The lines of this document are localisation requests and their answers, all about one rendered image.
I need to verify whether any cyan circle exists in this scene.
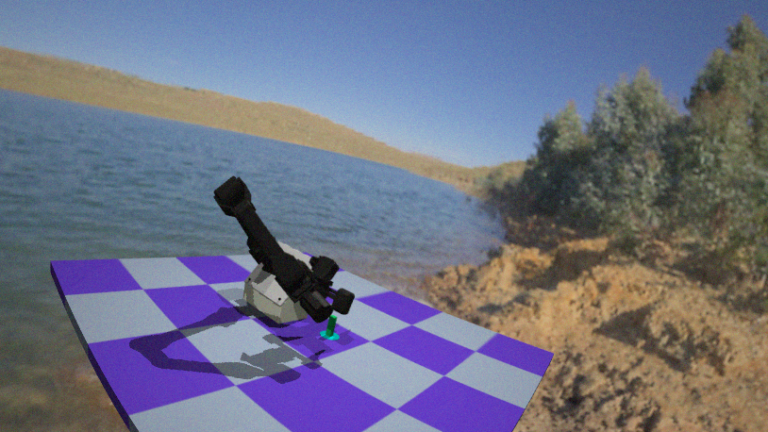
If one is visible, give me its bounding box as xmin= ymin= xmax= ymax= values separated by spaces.
xmin=320 ymin=331 xmax=339 ymax=341

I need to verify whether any green rectangular post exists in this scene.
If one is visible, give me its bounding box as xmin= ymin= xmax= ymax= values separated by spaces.
xmin=326 ymin=315 xmax=337 ymax=337

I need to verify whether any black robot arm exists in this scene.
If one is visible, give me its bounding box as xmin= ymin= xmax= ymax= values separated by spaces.
xmin=213 ymin=176 xmax=340 ymax=324

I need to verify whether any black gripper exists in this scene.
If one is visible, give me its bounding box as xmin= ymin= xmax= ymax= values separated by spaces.
xmin=314 ymin=278 xmax=355 ymax=314

